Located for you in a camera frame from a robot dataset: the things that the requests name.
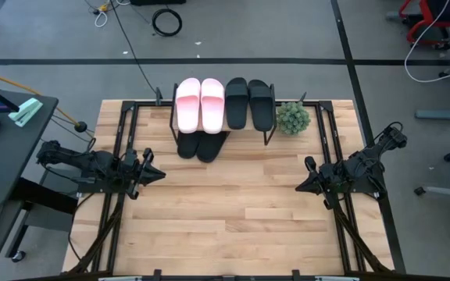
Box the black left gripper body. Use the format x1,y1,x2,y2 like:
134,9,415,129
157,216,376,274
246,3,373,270
121,148,155,201

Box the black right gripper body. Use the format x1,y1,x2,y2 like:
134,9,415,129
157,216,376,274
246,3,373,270
305,155,345,211

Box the black slide sandal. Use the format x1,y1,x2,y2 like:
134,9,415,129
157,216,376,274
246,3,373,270
247,79,275,133
224,76,250,130
177,130,202,160
196,130,230,164

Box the pink slide sandal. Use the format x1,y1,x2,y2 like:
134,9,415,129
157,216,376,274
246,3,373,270
175,77,202,134
200,77,226,135

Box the wooden shelf with black legs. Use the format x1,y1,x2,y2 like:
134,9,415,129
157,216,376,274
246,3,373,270
168,83,277,148

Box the green artificial plant ball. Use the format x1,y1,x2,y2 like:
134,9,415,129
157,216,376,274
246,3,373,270
274,101,312,137

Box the grey office chair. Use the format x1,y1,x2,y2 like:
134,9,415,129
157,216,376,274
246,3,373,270
413,132,450,247

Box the mint green stapler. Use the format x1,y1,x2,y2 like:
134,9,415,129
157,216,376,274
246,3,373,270
8,98,44,128

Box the black side desk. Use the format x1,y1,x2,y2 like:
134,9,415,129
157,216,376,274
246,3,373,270
0,89,80,281

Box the grey table foot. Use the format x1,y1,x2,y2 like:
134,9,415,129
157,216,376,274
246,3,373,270
415,104,450,121

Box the black box on floor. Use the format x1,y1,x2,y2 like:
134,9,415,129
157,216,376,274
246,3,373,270
130,0,187,6

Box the red and black cart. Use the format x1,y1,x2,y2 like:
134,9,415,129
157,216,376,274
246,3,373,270
385,0,450,51

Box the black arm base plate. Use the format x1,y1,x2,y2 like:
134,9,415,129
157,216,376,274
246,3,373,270
75,162,132,195
321,162,386,197

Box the black aluminium table frame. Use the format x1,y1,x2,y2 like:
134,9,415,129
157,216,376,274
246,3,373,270
62,99,396,281

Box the long black floor cable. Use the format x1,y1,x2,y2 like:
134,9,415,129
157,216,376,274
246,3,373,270
109,0,159,97

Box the long white floor cable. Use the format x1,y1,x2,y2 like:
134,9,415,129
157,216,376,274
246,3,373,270
404,0,450,84

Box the coiled black cable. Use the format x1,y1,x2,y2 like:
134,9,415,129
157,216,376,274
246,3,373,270
152,8,184,37

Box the yellow cable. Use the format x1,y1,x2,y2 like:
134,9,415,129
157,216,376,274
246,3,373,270
0,66,80,126

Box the short white cable loop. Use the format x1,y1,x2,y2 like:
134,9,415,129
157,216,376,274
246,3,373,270
94,10,109,29

